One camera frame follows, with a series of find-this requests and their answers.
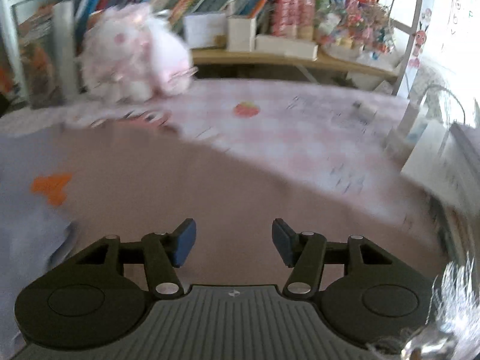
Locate purple and tan sweater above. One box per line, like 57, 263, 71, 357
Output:
1, 126, 446, 359

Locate pink checkered cartoon desk mat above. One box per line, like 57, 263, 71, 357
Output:
1, 79, 434, 234

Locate Harry Potter book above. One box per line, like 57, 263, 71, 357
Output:
19, 0, 79, 108

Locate red boxed candy tubes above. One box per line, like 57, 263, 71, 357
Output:
268, 0, 394, 55

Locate white metal bookshelf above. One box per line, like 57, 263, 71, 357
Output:
1, 0, 431, 104

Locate stack of notebooks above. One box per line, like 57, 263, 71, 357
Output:
401, 120, 479, 263

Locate white pink plush bunny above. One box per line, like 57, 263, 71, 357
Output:
80, 3, 197, 104

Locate white cardboard box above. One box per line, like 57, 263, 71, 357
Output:
227, 16, 256, 52

